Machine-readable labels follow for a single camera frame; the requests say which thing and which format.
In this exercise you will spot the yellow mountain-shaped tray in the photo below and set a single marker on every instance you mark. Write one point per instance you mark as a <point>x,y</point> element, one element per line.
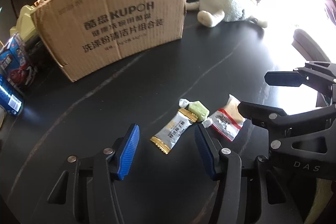
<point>25,16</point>

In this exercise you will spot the green candy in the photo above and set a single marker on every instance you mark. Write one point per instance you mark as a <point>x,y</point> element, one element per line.
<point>198,111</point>

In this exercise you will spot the blue wrapped packet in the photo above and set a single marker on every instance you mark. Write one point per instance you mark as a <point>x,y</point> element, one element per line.
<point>9,98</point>

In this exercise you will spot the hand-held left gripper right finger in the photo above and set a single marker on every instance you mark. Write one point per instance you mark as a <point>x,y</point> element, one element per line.
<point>206,153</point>

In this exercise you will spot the printed cardboard box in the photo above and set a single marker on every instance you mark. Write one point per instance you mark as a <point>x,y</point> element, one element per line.
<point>118,22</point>

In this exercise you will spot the pale yellow cloth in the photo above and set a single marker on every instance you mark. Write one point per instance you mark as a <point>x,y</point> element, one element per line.
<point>324,200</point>

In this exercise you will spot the beige snack packet red label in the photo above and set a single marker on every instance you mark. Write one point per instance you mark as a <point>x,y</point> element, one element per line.
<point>225,121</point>

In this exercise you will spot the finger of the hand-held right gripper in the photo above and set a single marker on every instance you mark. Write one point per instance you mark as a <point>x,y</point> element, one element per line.
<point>262,113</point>
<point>283,79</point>

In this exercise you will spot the blue snack box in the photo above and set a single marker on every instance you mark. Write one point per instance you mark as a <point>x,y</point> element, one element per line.
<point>15,61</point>

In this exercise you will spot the silver snack packet gold edges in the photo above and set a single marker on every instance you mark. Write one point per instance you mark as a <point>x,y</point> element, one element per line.
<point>173,132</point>

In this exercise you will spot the white plush sheep toy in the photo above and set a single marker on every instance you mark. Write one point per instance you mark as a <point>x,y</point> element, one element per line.
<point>225,5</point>

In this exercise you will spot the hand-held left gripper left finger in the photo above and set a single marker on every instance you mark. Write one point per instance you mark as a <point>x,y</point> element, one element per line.
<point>128,153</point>

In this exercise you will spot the upholstered chair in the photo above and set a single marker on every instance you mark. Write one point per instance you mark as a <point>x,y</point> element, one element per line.
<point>309,45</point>

